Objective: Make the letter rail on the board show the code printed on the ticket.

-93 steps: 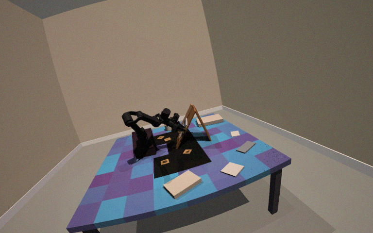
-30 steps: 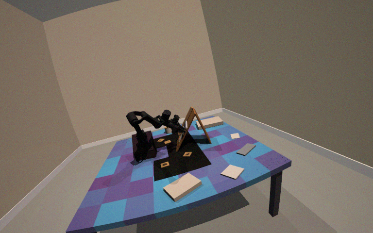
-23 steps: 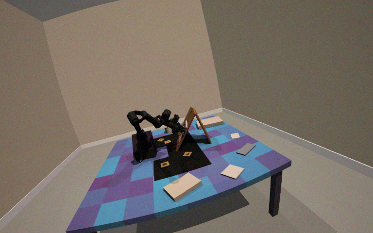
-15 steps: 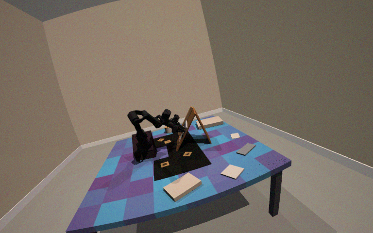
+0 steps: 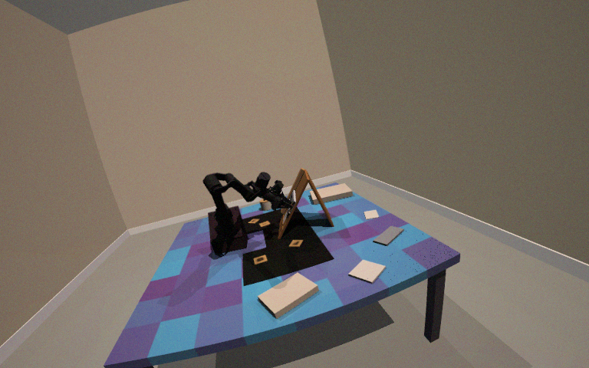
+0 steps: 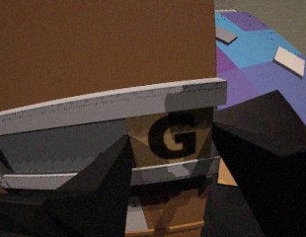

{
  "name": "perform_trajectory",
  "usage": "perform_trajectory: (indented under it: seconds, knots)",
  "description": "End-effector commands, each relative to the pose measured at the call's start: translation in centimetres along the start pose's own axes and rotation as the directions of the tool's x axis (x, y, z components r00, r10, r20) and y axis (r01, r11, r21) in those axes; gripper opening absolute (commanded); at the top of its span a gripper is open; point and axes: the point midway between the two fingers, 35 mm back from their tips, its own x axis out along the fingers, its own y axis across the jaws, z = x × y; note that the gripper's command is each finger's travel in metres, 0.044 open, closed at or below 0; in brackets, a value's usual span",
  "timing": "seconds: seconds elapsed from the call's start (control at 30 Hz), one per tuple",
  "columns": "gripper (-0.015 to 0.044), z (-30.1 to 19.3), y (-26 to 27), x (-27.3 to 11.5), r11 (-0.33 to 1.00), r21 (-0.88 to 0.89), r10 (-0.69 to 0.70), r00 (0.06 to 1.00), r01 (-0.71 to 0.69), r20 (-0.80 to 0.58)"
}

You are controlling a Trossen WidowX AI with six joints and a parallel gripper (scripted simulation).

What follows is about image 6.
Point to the white paper ticket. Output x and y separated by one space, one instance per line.
135 219

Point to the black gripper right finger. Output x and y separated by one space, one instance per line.
270 173

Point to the grey flat rectangular tile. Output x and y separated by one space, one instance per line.
224 36

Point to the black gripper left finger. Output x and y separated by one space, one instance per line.
91 204

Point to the brown tile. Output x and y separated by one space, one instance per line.
172 137

